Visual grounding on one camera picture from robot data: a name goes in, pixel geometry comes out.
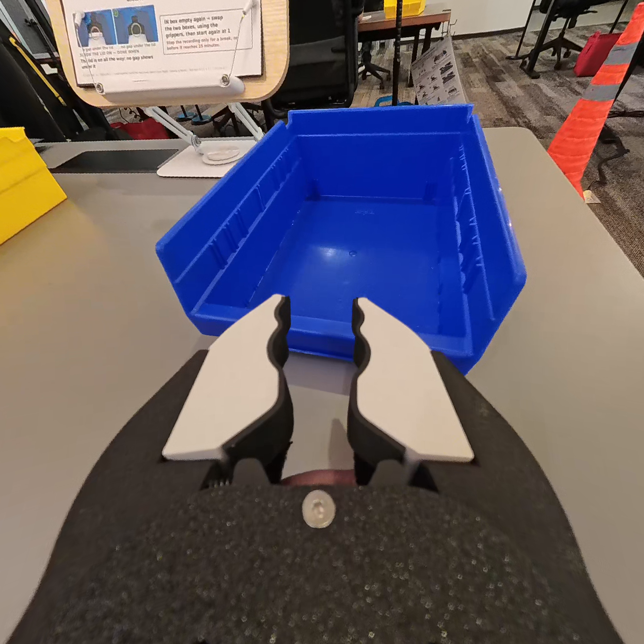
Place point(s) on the black office chair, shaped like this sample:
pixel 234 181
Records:
pixel 317 50
pixel 548 30

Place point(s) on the black and yellow jacket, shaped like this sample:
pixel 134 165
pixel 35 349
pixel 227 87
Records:
pixel 30 90

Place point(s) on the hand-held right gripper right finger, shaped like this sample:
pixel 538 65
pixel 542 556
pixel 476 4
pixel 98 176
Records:
pixel 412 402

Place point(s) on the printed instruction sheet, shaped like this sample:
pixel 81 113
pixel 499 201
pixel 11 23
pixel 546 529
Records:
pixel 201 45

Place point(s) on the laminated floor sheet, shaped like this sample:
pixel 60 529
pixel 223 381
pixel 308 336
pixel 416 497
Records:
pixel 437 70

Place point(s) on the black pole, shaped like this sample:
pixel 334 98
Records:
pixel 398 50

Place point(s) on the white stand base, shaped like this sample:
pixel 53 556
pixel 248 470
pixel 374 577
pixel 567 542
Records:
pixel 186 166

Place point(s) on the instruction sheet on stand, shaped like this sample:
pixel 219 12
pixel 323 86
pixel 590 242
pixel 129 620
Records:
pixel 274 50

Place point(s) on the red bag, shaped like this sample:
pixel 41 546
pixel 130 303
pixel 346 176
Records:
pixel 138 130
pixel 596 55

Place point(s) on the yellow storage bin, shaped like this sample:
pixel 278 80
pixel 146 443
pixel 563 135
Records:
pixel 25 191

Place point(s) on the blue storage bin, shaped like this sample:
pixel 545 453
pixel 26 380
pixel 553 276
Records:
pixel 352 251

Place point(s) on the orange traffic cone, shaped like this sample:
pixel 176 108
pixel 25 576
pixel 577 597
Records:
pixel 583 131

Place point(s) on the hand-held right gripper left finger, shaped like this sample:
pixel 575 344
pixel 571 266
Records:
pixel 226 402

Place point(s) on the background wooden desk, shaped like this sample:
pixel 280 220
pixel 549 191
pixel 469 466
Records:
pixel 422 22

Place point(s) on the background yellow bin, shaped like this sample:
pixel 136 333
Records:
pixel 405 9

